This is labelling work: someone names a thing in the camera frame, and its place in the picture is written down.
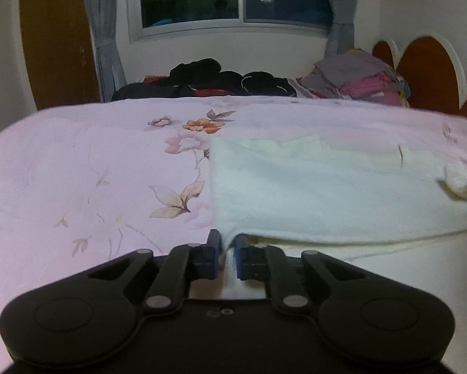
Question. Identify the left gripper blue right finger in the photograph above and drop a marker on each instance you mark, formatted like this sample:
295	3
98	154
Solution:
271	266

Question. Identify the pile of black clothes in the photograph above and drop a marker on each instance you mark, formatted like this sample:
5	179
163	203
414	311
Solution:
205	78

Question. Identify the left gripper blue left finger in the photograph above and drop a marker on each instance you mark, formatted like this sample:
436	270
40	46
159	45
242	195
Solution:
180	268

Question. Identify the left grey curtain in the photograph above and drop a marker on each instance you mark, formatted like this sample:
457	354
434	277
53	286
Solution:
102	18

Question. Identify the right grey curtain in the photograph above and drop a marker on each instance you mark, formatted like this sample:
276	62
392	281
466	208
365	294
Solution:
341	36

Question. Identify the red white scalloped headboard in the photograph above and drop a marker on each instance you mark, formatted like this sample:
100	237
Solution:
433	71

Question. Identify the pink floral bed sheet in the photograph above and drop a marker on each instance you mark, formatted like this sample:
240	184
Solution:
81	185

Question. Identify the stack of folded clothes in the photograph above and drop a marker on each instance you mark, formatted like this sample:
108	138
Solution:
356	75

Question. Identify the cream white knit sweater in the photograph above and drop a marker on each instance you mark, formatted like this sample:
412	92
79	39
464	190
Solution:
302	193

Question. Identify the grey curtain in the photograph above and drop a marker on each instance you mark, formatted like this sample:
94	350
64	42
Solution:
102	18
341	36

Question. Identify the white framed window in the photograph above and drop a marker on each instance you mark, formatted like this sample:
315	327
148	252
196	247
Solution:
165	17

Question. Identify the brown wooden door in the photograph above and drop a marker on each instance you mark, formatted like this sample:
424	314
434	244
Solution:
58	52

